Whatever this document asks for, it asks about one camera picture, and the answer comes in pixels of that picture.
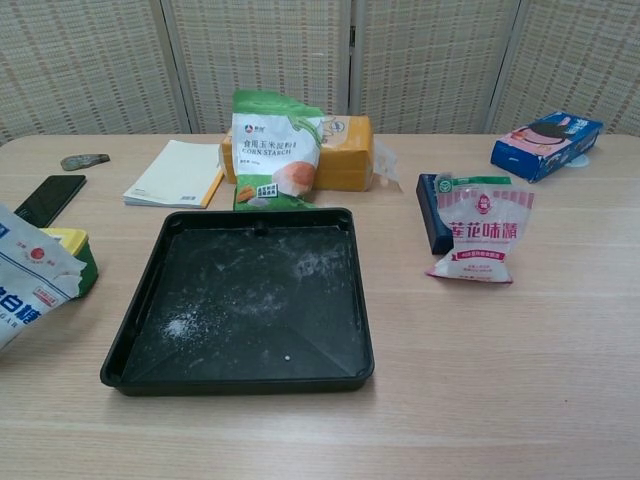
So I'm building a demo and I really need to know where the white paper notebook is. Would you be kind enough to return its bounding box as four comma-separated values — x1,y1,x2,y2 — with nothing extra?
122,139,225,210

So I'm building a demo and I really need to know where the orange packaged block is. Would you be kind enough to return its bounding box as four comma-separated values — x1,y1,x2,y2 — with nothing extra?
219,115,402,192

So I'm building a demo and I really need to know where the pink white seasoning bag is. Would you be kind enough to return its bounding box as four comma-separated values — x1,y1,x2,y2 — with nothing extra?
425,173,536,286

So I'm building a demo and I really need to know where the green white corn starch bag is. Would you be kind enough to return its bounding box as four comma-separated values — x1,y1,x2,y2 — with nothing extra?
231,88,324,211

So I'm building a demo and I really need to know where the white blue sugar bag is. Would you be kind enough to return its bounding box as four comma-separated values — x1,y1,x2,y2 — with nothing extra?
0,202,87,353

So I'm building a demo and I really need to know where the blue cookie box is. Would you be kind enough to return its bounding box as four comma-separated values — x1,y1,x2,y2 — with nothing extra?
490,111,605,184

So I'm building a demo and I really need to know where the green tub with yellow lid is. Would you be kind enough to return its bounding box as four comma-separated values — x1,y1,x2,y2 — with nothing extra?
38,227,100,300

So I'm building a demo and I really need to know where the woven folding screen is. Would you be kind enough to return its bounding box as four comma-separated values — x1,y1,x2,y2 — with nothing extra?
0,0,640,146

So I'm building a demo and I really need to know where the black plastic tray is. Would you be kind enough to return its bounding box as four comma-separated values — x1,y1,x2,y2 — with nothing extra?
99,207,376,398

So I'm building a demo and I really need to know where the black smartphone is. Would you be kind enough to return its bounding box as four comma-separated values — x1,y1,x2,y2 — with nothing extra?
13,174,88,229

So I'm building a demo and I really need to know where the dark blue box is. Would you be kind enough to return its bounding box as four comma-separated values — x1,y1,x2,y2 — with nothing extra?
416,173,455,256

